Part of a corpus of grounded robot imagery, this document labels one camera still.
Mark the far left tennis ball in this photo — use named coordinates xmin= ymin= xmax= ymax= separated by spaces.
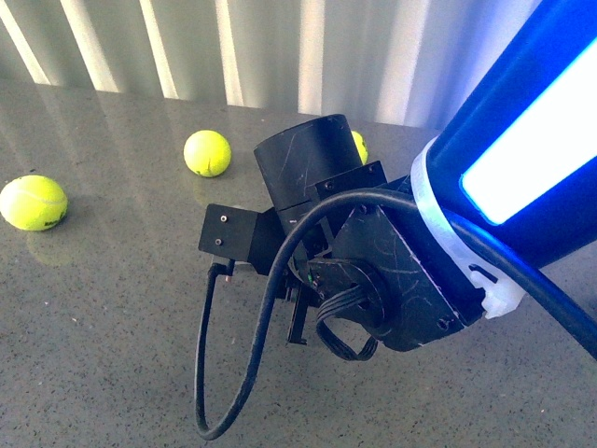
xmin=1 ymin=175 xmax=68 ymax=231

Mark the middle tennis ball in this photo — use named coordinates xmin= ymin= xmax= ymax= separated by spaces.
xmin=351 ymin=131 xmax=368 ymax=165

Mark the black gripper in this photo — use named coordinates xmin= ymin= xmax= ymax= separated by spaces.
xmin=255 ymin=115 xmax=480 ymax=352

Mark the white pleated curtain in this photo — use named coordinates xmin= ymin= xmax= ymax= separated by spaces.
xmin=1 ymin=0 xmax=536 ymax=129

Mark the black ribbon cable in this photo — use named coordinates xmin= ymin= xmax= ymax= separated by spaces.
xmin=315 ymin=286 xmax=380 ymax=362

